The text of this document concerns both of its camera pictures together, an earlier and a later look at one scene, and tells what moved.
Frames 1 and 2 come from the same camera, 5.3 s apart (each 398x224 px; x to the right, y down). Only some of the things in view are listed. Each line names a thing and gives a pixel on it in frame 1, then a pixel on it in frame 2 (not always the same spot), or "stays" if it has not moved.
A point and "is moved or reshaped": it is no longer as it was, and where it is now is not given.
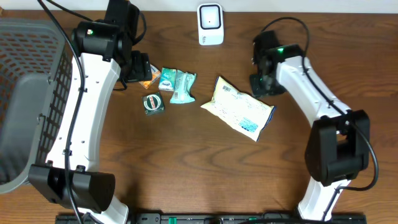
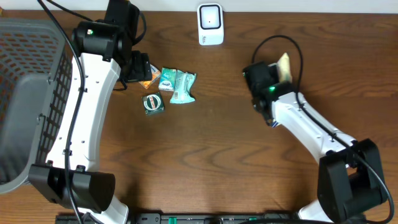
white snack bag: (240, 111) is moved or reshaped
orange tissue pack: (155, 76) stays
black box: (153, 104) stays
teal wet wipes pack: (182, 93) stays
